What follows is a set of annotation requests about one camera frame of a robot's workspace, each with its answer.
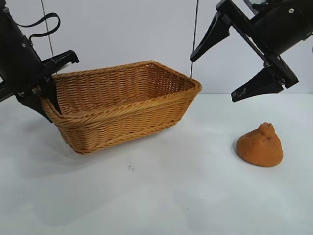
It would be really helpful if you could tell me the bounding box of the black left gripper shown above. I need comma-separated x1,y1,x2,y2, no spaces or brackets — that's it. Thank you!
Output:
0,16,80,124

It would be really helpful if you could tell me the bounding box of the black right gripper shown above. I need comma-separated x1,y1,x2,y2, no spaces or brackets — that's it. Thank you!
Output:
189,0,313,103

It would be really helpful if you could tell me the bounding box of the woven wicker rectangular basket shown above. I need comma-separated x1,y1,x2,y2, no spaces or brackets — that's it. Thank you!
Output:
38,60,203,155

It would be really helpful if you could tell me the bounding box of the orange-brown bread bun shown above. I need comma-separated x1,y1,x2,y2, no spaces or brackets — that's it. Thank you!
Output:
236,123,284,168

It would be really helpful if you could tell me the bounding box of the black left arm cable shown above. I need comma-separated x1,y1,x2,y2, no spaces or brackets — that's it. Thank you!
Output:
17,12,61,47

